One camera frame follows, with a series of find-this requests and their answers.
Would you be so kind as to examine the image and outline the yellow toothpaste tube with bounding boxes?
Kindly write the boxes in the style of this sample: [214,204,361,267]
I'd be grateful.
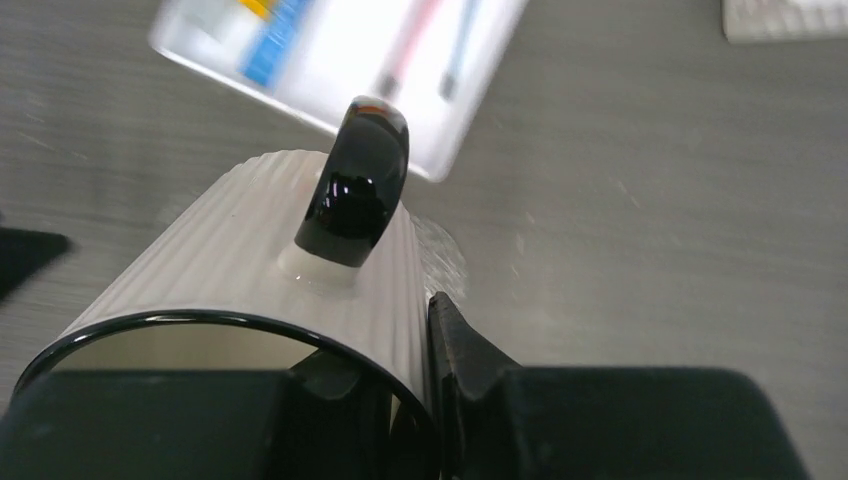
[240,0,277,20]

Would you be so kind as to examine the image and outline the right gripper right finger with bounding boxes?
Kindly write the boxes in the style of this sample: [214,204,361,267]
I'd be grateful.
[427,292,808,479]

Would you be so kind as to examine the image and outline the white plastic bin tray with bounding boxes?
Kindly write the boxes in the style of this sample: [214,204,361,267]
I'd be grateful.
[149,1,525,182]

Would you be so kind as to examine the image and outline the pink toothbrush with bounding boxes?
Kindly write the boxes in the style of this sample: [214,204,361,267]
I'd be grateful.
[376,0,441,100]

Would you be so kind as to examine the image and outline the white perforated basket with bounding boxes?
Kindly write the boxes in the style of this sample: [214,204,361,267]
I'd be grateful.
[722,0,847,44]

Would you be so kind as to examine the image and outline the blue toothpaste tube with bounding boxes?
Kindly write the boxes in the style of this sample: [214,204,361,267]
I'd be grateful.
[241,0,314,89]

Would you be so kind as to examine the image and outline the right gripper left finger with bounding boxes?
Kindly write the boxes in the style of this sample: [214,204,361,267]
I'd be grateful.
[1,351,438,480]

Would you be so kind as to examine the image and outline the white ribbed mug black rim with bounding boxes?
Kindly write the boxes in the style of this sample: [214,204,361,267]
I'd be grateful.
[10,96,440,479]

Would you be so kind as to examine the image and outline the clear oval glass tray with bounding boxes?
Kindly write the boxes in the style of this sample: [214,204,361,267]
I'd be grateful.
[411,215,469,303]

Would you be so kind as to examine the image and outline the blue toothbrush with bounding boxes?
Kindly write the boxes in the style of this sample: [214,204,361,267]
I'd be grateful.
[439,0,480,102]

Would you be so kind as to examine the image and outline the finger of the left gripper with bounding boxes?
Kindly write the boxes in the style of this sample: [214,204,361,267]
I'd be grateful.
[1,228,72,302]

